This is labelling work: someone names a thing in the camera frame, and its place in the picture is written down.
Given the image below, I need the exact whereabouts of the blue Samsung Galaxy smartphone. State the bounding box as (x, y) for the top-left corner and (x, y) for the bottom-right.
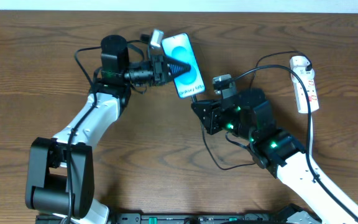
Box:
(162, 33), (205, 98)

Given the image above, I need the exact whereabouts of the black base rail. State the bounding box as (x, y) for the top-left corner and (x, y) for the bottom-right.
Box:
(35, 212), (323, 224)

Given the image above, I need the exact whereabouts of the white power strip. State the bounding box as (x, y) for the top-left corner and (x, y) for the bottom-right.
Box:
(290, 55), (319, 114)

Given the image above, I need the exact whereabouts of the black right camera cable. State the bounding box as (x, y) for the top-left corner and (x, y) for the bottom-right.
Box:
(225, 64), (358, 224)

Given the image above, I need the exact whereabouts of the white USB charger adapter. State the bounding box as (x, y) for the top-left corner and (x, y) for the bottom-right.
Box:
(292, 67), (315, 83)

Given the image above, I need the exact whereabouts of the white power strip cord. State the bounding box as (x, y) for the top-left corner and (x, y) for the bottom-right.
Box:
(306, 112), (314, 156)

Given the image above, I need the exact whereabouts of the black USB charging cable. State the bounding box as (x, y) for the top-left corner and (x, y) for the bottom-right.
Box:
(191, 50), (313, 171)

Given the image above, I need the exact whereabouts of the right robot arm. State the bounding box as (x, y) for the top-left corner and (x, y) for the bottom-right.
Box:
(191, 88), (358, 223)

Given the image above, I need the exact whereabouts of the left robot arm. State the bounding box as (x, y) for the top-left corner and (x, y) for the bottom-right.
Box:
(25, 35), (191, 223)

